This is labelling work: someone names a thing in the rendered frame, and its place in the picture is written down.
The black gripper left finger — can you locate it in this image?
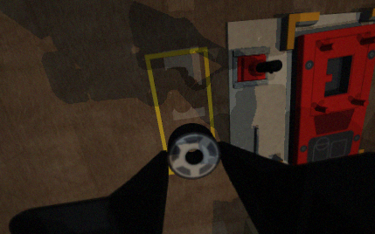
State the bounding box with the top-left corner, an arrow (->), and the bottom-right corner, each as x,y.
9,150 -> 169,234

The yellow tape outline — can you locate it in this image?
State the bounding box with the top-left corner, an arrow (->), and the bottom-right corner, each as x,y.
144,46 -> 215,151

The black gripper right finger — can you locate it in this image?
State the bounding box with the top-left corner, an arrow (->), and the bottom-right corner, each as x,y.
218,141 -> 375,234

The black wheel with grey hub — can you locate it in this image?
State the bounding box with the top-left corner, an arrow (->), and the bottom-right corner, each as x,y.
167,123 -> 221,180

